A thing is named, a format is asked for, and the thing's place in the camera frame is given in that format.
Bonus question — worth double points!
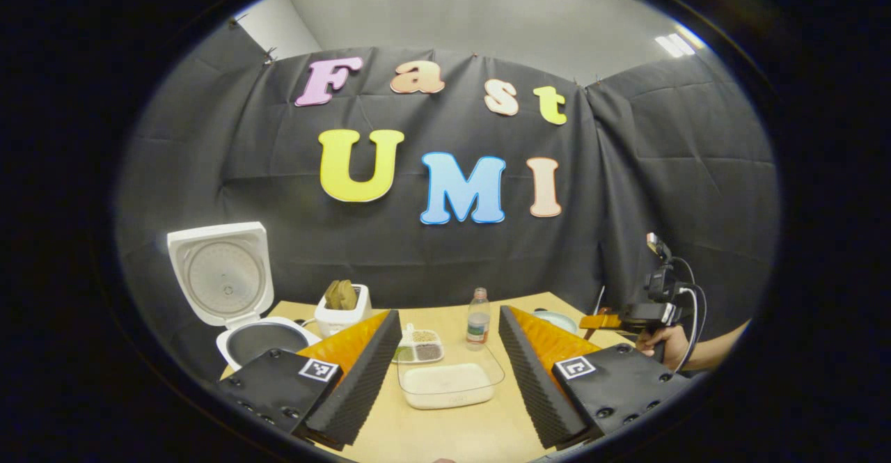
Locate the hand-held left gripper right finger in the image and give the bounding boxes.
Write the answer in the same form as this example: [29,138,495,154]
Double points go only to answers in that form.
[498,305,697,450]

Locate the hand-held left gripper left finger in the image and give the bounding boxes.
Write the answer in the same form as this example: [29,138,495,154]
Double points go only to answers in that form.
[216,310,403,450]

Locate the brown wooden spoon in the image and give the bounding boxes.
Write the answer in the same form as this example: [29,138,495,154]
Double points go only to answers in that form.
[583,306,613,342]

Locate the clear rice container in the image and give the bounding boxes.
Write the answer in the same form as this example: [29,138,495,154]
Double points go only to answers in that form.
[397,343,506,410]

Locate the white rice cooker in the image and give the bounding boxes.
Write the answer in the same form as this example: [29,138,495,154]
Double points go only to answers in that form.
[167,221,322,372]

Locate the pale green plate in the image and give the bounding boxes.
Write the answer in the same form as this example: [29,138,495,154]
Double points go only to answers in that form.
[533,309,580,335]

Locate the white toaster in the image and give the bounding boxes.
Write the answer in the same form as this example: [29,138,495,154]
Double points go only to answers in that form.
[315,283,373,338]

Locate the white divided grain dish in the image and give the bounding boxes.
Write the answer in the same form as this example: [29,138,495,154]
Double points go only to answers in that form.
[393,322,445,365]

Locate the clear plastic water bottle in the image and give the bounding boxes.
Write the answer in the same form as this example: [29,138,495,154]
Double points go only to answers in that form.
[466,287,491,351]

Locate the black backdrop cloth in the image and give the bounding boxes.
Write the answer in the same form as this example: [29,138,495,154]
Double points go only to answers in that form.
[115,21,780,380]

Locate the small ceiling light panel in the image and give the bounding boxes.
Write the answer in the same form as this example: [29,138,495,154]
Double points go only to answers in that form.
[654,31,697,58]

